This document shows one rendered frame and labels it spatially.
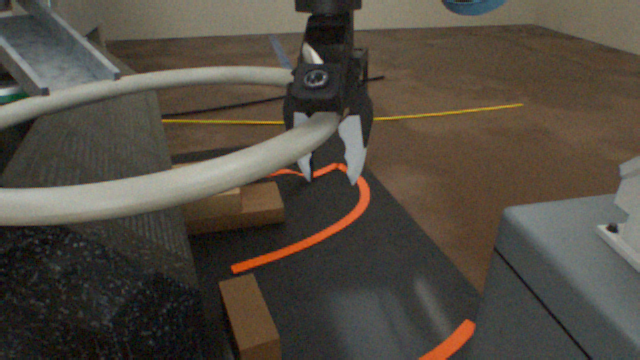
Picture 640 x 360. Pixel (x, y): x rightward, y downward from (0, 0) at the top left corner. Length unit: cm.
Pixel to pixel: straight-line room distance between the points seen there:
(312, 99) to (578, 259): 33
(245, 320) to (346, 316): 36
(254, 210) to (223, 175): 157
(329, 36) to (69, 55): 60
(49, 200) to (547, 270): 48
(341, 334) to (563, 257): 106
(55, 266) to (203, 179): 41
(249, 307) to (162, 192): 110
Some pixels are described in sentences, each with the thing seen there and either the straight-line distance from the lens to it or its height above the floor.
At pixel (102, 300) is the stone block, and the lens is 76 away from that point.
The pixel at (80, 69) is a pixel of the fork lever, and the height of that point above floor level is 94.
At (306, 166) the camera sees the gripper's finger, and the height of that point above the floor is 91.
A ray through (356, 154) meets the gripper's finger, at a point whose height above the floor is 93.
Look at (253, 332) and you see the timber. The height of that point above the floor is 14.
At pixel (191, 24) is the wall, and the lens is 603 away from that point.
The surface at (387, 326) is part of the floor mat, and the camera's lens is 155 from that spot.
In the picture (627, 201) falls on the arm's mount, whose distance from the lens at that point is 57.
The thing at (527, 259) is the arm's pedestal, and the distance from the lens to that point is 58.
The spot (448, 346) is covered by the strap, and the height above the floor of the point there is 2.
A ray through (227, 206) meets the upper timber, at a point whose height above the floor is 13.
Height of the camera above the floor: 115
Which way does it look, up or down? 29 degrees down
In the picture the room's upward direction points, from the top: straight up
